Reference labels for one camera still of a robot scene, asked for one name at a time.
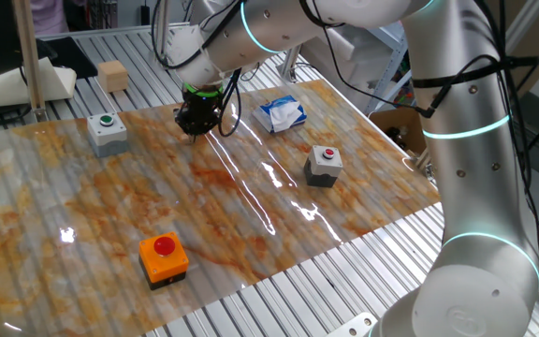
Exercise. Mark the grey box green button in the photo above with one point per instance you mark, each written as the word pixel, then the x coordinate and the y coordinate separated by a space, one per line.
pixel 106 136

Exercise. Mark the beige upright post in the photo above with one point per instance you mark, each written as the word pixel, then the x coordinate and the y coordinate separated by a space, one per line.
pixel 30 56

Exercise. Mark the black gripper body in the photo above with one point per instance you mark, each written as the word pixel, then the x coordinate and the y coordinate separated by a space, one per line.
pixel 199 112

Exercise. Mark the grey box small red button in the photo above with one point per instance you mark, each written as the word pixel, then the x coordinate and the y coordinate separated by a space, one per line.
pixel 324 166

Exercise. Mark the aluminium upright post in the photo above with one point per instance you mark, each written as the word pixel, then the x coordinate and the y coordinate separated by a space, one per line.
pixel 290 65
pixel 163 19

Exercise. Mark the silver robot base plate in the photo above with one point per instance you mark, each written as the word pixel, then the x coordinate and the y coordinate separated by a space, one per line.
pixel 353 325

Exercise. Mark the grey metal shelf rack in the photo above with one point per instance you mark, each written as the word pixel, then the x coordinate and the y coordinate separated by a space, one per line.
pixel 388 70

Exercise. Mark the black flat pad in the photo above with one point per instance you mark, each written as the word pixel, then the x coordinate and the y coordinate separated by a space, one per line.
pixel 70 56

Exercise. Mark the orange box red mushroom button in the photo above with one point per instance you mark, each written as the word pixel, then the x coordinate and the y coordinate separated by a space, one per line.
pixel 163 262

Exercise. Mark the white plastic bins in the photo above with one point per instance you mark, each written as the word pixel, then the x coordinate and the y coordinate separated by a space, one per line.
pixel 353 56

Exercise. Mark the person in purple shirt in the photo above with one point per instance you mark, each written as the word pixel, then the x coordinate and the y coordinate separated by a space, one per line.
pixel 54 14

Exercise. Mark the large wooden cube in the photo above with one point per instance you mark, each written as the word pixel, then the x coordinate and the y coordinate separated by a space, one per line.
pixel 112 76

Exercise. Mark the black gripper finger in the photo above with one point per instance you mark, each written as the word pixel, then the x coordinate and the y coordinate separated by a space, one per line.
pixel 188 135
pixel 200 132

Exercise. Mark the blue tissue pack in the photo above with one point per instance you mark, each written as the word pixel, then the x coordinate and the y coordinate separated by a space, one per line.
pixel 281 114

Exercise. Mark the orange marble pattern mat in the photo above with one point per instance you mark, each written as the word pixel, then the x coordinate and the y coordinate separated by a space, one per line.
pixel 157 196

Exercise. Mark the brown cardboard box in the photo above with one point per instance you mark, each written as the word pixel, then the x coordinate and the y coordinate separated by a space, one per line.
pixel 398 131

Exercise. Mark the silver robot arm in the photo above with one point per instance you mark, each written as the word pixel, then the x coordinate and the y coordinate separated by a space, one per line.
pixel 475 187

